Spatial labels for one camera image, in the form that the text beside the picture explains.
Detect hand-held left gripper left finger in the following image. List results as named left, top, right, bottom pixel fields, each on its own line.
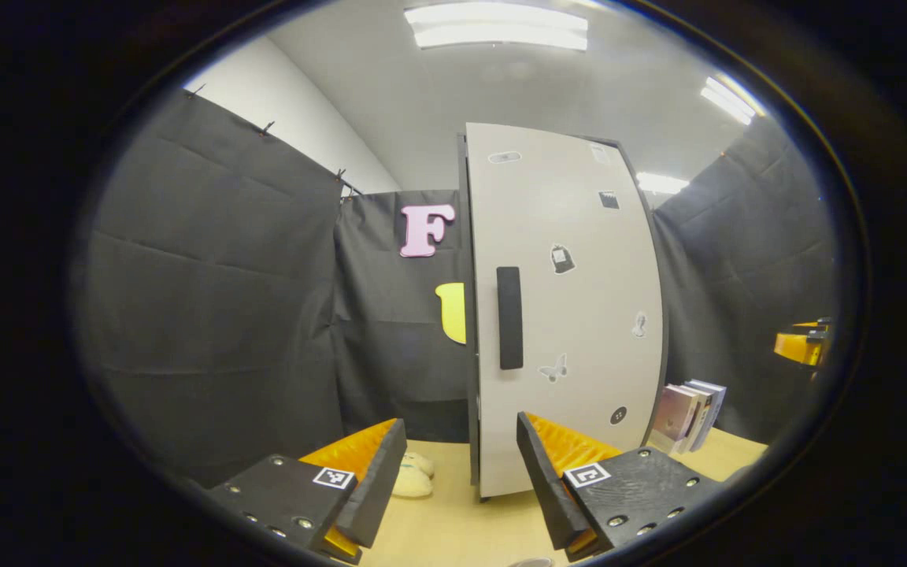
left=208, top=417, right=407, bottom=564

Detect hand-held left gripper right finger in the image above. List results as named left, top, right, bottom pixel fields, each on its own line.
left=516, top=411, right=726, bottom=561

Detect dark grey cabinet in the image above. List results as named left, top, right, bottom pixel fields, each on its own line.
left=457, top=130, right=671, bottom=502

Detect black cabinet door handle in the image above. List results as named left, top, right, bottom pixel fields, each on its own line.
left=496, top=266, right=524, bottom=371

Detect grey cabinet door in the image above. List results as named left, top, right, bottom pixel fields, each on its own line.
left=465, top=122, right=667, bottom=498

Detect cream plush toy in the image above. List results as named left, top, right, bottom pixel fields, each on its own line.
left=391, top=451, right=436, bottom=498

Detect blue grey book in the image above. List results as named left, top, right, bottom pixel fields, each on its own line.
left=690, top=380, right=727, bottom=451

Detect grey white book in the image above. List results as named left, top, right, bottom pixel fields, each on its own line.
left=678, top=383, right=714, bottom=454

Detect pink white book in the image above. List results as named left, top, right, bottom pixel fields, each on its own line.
left=650, top=384, right=698, bottom=455

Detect black backdrop cloth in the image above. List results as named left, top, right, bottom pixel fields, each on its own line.
left=76, top=91, right=840, bottom=489

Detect double ceiling light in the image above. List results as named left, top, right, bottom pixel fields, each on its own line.
left=700, top=75, right=767, bottom=125

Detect large ceiling light panel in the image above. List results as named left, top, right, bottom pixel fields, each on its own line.
left=404, top=2, right=590, bottom=51

